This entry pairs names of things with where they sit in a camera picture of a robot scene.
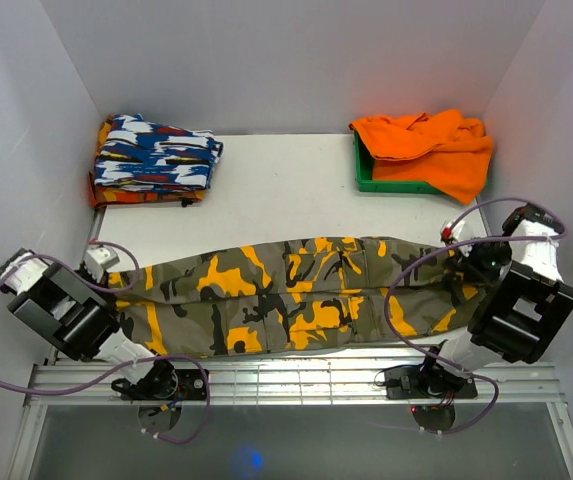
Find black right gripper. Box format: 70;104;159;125
453;234;513;284

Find olive yellow camouflage trousers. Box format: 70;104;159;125
108;237;485;359

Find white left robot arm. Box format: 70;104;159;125
0;246;179;400

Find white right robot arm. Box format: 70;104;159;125
417;203;573;397

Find orange camouflage folded trousers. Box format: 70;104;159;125
87;115;205;210

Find blue white camouflage folded trousers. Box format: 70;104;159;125
93;112;225;194

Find orange crumpled cloth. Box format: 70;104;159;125
349;109;494;204

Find green plastic bin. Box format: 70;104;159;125
351;129;490;194

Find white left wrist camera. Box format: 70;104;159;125
82;245;120;283

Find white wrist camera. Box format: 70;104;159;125
440;220;474;245
82;245;120;283

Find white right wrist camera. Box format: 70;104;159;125
440;220;474;245

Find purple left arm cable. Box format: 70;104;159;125
0;241;212;445

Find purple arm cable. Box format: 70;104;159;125
0;241;212;445
383;197;566;435

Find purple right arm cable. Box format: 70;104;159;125
383;197;566;435

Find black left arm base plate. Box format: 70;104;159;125
111;368;206;402

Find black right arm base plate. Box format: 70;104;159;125
384;365;478;400

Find aluminium rail frame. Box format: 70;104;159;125
8;209;573;480

